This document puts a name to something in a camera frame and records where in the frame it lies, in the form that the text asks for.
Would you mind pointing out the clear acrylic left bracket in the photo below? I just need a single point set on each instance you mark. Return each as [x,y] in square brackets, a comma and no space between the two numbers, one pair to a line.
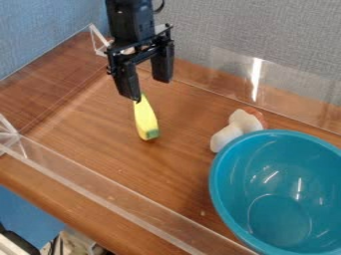
[11,139]

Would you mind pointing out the white toy mushroom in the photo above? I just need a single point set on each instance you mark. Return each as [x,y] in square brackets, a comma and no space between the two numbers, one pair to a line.
[244,121]

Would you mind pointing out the clear acrylic corner bracket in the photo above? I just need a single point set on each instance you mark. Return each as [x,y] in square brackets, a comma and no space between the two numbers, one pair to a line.
[99,42]

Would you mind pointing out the blue plastic bowl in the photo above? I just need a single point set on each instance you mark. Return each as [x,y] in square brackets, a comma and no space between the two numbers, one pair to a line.
[275,186]

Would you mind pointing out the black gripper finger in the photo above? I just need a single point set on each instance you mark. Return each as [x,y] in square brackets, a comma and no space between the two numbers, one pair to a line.
[127,81]
[162,63]

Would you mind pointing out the clear acrylic front barrier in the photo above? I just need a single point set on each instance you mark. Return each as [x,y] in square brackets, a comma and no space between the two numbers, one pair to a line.
[170,226]

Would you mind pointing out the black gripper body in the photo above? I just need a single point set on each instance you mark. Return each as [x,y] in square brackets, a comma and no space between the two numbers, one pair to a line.
[138,35]

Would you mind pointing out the clear acrylic back barrier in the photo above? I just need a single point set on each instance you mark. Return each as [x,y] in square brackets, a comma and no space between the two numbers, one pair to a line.
[289,92]

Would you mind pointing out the yellow toy banana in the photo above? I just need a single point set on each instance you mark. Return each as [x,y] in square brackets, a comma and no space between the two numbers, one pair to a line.
[146,120]

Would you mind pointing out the clear acrylic barrier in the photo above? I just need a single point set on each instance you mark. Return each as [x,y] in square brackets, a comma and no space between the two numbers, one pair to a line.
[170,226]
[289,92]

